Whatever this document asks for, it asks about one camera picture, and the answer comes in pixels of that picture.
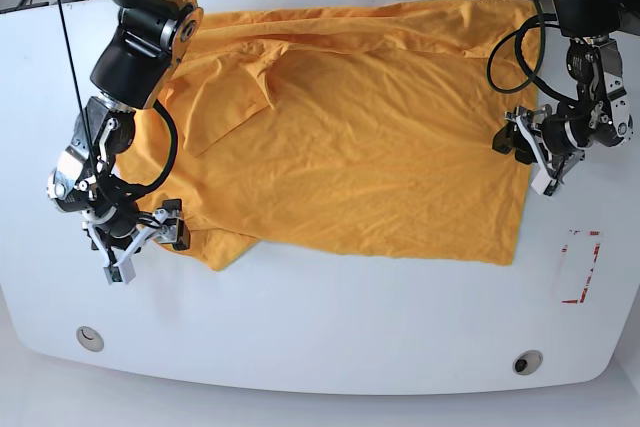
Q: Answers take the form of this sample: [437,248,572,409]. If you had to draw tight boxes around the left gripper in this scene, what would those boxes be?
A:
[492,105,585,182]

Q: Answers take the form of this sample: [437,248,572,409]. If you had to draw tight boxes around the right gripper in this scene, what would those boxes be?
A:
[82,199,191,266]

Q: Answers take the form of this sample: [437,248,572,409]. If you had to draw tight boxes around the orange t-shirt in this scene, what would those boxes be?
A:
[139,0,537,270]

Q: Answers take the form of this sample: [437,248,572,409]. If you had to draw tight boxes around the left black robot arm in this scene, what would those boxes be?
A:
[492,0,639,196]

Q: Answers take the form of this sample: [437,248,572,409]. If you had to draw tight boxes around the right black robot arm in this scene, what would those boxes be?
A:
[47,0,203,283]

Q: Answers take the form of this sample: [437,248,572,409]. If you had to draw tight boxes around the red tape rectangle marking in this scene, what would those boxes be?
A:
[554,230,603,305]

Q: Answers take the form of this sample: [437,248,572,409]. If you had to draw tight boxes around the left table grommet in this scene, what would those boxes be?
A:
[76,326,104,353]

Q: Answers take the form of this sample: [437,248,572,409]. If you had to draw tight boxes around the table grommet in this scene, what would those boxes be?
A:
[512,350,544,376]
[76,326,104,353]

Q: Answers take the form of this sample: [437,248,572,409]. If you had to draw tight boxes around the right table grommet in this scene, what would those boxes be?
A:
[512,350,544,376]

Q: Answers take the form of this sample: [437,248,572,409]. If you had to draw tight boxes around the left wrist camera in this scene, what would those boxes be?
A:
[530,169,561,197]

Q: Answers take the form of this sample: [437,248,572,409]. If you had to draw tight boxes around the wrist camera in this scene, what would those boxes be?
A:
[103,259,136,285]
[530,169,561,197]

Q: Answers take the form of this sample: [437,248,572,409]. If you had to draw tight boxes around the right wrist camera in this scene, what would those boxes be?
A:
[103,259,136,285]

